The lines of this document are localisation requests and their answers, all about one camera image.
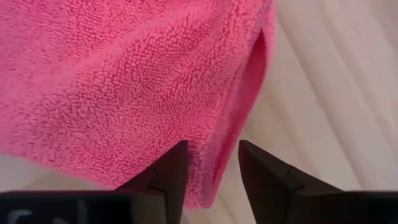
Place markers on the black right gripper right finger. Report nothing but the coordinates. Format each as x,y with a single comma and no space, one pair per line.
267,183

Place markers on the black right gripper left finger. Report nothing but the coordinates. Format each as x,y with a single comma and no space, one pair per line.
174,174

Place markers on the pink microfiber towel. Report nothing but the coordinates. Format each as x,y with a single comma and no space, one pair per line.
109,77

